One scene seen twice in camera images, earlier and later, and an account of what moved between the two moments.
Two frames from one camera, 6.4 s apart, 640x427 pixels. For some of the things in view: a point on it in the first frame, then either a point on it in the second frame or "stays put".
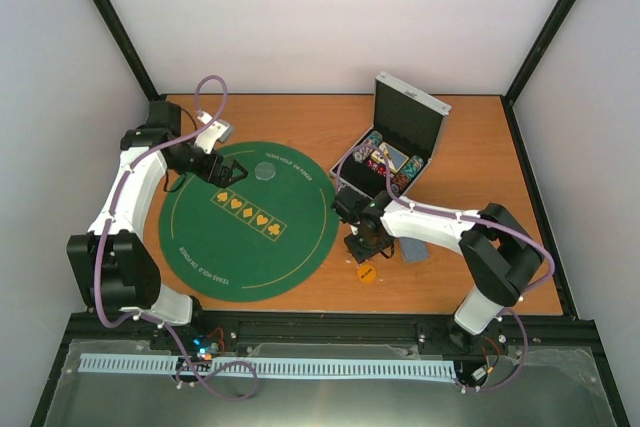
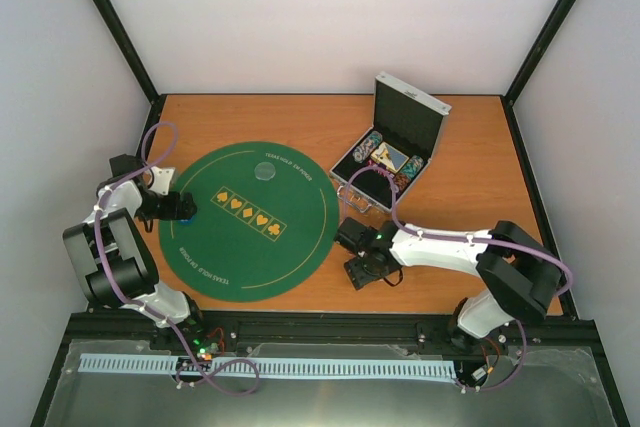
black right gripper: [361, 254] to [359, 277]
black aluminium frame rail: [556, 328] stays put
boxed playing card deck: [395, 158] stays put
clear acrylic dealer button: [265, 170] stays put
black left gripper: [208, 175] to [173, 213]
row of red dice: [380, 168] stays put
